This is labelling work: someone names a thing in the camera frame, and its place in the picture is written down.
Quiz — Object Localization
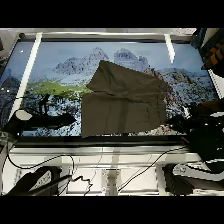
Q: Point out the black cable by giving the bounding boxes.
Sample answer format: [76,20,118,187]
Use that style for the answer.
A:
[117,145,188,194]
[68,173,95,196]
[5,141,76,176]

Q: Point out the dark checked garment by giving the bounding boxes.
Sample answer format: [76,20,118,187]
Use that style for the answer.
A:
[200,35,224,78]

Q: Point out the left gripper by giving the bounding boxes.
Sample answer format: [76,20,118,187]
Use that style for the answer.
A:
[49,112,78,130]

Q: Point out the olive striped pants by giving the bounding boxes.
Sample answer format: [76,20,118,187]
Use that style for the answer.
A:
[80,59,169,138]

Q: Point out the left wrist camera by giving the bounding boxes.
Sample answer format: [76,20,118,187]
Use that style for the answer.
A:
[38,94,52,115]

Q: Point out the blue garment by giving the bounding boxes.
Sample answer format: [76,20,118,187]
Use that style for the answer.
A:
[190,28,208,50]

